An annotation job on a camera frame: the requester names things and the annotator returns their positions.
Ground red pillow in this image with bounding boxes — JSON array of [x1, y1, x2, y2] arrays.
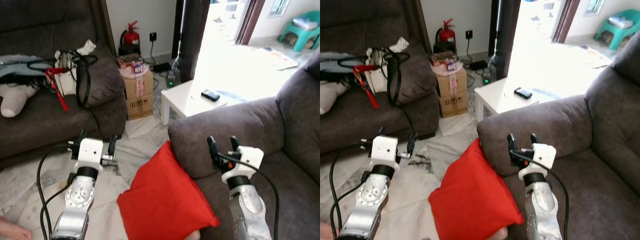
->
[[117, 140, 220, 240], [428, 138, 525, 240]]

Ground dark grey three-seat sofa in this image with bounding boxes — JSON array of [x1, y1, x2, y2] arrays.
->
[[320, 0, 441, 154], [0, 0, 127, 162]]

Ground white plush pillow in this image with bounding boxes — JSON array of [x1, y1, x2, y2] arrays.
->
[[0, 83, 39, 119], [320, 80, 349, 115]]

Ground dark grey two-seat sofa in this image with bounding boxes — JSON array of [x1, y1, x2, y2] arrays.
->
[[167, 52, 321, 240], [476, 44, 640, 240]]

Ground white coffee table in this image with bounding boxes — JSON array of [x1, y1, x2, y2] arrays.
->
[[160, 77, 288, 126], [473, 75, 596, 124]]

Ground brown cardboard box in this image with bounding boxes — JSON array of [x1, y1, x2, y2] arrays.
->
[[437, 67, 469, 97], [123, 70, 154, 99], [125, 94, 155, 121], [439, 91, 470, 119]]

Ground pink cloth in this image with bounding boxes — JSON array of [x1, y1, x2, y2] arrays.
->
[[120, 65, 149, 80], [433, 62, 463, 77]]

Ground grey blue cloth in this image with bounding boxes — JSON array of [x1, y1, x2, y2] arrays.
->
[[320, 52, 362, 84], [0, 53, 55, 85]]

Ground colourful snack box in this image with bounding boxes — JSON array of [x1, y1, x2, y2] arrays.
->
[[430, 51, 460, 66], [117, 54, 146, 69]]

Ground printed paper sheet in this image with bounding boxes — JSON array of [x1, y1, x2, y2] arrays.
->
[[579, 45, 615, 69], [260, 47, 300, 71]]

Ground dark brown curtain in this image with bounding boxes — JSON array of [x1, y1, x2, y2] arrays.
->
[[488, 0, 524, 82], [172, 0, 211, 84]]

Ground red fire extinguisher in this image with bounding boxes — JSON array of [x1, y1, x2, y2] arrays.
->
[[434, 18, 457, 54], [119, 20, 141, 57]]

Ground green plastic stool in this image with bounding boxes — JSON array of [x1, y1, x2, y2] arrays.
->
[[593, 8, 640, 50], [278, 10, 321, 53]]

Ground white blue folded cloth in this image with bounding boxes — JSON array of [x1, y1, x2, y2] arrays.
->
[[292, 17, 319, 31], [607, 15, 636, 29]]

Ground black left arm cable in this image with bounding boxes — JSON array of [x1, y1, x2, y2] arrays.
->
[[329, 139, 373, 240], [36, 141, 81, 240]]

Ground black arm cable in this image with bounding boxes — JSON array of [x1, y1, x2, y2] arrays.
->
[[329, 139, 373, 240], [218, 152, 280, 240], [36, 141, 81, 240], [512, 150, 571, 240]]

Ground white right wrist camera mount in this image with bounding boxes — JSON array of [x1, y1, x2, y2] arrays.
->
[[518, 143, 557, 181], [221, 146, 265, 184]]

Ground red strap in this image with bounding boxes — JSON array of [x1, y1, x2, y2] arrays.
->
[[352, 64, 381, 110], [44, 67, 70, 112]]

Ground white bag black straps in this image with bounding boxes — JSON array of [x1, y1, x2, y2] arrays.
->
[[364, 46, 411, 107], [53, 48, 99, 109]]

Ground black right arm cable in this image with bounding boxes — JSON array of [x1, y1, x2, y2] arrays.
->
[[512, 150, 571, 240], [218, 152, 280, 240]]

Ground brown door frame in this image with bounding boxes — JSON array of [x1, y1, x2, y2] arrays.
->
[[235, 0, 266, 46], [551, 0, 582, 44]]

